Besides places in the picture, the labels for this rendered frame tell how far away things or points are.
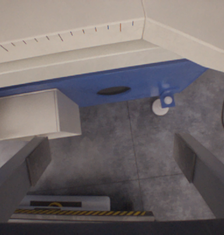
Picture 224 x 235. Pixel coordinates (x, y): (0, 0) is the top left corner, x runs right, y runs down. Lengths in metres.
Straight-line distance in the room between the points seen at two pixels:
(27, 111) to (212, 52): 0.54
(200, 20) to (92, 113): 0.87
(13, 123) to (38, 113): 0.09
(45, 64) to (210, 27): 0.30
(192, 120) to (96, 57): 0.88
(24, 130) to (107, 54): 0.39
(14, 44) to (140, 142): 0.87
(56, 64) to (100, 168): 0.80
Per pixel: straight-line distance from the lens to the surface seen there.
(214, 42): 0.31
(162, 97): 0.92
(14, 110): 0.65
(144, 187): 1.09
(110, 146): 1.05
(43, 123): 0.59
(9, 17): 0.36
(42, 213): 0.83
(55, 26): 0.31
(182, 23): 0.31
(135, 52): 0.36
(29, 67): 0.39
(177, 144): 0.16
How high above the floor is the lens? 1.05
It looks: 82 degrees down
